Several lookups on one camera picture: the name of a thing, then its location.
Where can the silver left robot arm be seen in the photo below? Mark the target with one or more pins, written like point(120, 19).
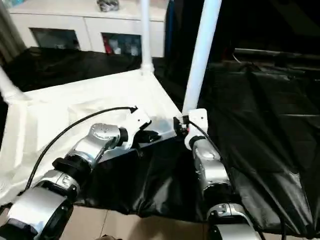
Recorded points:
point(85, 147)

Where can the dark patterned object on cabinet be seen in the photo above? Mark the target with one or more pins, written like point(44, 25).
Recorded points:
point(107, 5)

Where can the white plastic table top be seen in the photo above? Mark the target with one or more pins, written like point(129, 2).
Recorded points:
point(75, 100)

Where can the red bottle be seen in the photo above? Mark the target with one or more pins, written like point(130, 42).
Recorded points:
point(106, 46)

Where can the white plastic table leg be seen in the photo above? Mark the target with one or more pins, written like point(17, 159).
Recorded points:
point(200, 62)
point(2, 185)
point(146, 35)
point(7, 85)

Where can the white jar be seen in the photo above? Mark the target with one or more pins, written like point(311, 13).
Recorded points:
point(117, 50)

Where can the white glass door cabinet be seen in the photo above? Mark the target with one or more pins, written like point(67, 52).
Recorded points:
point(75, 20)

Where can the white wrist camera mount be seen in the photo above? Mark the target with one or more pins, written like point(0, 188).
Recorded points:
point(137, 120)
point(198, 120)

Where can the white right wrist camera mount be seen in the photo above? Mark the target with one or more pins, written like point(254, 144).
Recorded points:
point(198, 120)

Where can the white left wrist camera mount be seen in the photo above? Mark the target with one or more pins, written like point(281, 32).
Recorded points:
point(137, 120)

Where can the grey curtain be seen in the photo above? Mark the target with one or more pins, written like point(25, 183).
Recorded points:
point(10, 32)

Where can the black work surface mat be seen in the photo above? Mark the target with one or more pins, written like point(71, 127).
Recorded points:
point(262, 112)

